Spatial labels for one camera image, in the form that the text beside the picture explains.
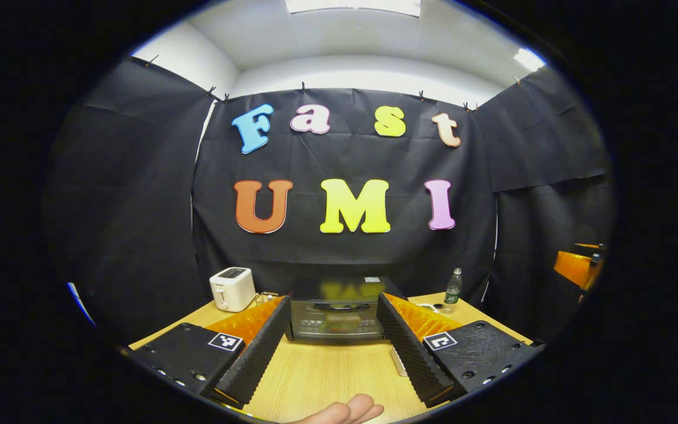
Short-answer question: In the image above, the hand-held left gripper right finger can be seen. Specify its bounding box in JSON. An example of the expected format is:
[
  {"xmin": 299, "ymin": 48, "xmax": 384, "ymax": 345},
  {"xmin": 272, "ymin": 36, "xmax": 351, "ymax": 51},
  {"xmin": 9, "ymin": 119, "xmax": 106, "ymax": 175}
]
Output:
[{"xmin": 377, "ymin": 293, "xmax": 543, "ymax": 408}]

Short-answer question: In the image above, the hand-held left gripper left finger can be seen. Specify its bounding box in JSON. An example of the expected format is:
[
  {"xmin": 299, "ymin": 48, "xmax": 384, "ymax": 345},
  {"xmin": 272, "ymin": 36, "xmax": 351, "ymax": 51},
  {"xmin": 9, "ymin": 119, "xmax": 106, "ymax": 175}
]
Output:
[{"xmin": 129, "ymin": 294, "xmax": 291, "ymax": 408}]

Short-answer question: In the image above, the black electric oven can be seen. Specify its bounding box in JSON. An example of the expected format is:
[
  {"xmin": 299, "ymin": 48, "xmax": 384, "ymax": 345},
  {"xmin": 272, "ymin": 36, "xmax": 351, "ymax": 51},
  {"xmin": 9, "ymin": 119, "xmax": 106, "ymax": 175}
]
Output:
[{"xmin": 284, "ymin": 276, "xmax": 406, "ymax": 344}]

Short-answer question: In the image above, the white toaster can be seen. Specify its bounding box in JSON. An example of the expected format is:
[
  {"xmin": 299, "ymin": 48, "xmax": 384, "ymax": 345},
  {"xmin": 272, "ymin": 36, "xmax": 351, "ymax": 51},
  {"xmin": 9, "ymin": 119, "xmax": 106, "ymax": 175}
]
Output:
[{"xmin": 209, "ymin": 267, "xmax": 257, "ymax": 313}]

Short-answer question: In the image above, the clear plastic water bottle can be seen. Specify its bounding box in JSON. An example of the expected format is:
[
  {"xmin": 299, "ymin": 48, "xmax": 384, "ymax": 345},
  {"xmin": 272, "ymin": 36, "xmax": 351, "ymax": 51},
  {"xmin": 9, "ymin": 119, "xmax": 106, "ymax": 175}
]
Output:
[{"xmin": 443, "ymin": 268, "xmax": 463, "ymax": 314}]

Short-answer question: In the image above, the black backdrop cloth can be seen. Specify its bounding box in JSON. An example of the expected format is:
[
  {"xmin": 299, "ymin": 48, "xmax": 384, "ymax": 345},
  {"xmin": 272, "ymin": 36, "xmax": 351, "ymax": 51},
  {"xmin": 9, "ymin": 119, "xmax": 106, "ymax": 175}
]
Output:
[{"xmin": 45, "ymin": 56, "xmax": 616, "ymax": 345}]

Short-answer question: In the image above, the small ceiling light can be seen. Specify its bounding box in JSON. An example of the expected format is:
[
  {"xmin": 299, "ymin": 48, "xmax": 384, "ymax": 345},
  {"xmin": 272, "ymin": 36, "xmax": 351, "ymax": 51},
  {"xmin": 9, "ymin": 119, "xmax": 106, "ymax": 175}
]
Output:
[{"xmin": 514, "ymin": 48, "xmax": 546, "ymax": 72}]

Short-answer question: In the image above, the long ceiling light panel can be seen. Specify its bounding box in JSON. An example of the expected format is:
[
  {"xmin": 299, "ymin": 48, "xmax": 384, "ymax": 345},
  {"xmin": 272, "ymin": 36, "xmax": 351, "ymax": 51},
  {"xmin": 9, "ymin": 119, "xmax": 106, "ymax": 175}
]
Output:
[{"xmin": 285, "ymin": 0, "xmax": 422, "ymax": 17}]

